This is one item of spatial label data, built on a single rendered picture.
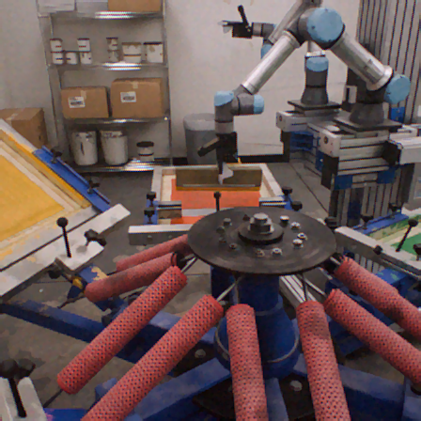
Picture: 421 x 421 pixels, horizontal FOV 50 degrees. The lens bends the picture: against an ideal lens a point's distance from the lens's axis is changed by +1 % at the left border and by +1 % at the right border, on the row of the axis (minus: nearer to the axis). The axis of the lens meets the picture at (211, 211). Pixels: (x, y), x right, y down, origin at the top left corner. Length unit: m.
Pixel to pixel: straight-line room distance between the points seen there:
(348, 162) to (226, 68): 3.42
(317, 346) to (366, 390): 0.26
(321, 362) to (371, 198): 1.84
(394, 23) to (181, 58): 3.32
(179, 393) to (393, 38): 1.88
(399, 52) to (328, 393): 1.89
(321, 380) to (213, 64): 4.80
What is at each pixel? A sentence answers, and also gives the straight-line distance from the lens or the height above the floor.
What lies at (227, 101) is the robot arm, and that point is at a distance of 1.74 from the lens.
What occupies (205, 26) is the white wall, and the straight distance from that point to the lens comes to 5.34.
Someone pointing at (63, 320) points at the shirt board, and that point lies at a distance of 1.38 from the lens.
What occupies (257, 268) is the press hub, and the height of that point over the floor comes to 1.31.
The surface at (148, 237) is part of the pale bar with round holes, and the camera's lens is 1.59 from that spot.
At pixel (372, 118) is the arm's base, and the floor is 1.28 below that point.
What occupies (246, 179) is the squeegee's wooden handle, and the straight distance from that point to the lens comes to 1.86.
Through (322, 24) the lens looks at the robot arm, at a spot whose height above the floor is 1.67.
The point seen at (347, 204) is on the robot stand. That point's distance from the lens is 2.56.
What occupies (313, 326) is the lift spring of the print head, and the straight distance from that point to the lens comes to 0.80.
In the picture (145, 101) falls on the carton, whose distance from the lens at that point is 4.93.
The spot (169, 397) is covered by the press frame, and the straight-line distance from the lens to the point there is 0.98.
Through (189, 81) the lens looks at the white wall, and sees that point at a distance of 5.38.
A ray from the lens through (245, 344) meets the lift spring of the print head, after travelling 0.77.
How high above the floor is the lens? 1.72
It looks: 24 degrees down
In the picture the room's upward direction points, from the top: 1 degrees counter-clockwise
